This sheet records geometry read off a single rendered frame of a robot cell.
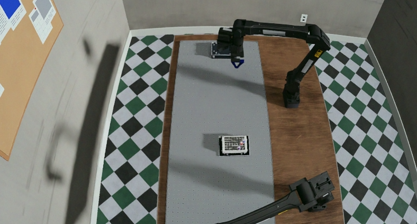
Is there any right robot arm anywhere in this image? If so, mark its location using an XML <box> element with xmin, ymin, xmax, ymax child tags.
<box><xmin>216</xmin><ymin>19</ymin><xmax>331</xmax><ymax>104</ymax></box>

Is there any white grid rack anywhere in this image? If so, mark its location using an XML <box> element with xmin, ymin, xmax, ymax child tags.
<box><xmin>222</xmin><ymin>136</ymin><xmax>247</xmax><ymax>153</ymax></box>

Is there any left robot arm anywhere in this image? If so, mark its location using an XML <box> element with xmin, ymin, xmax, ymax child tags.
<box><xmin>216</xmin><ymin>171</ymin><xmax>335</xmax><ymax>224</ymax></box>

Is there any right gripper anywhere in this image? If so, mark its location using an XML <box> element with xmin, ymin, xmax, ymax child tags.
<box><xmin>231</xmin><ymin>43</ymin><xmax>244</xmax><ymax>68</ymax></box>

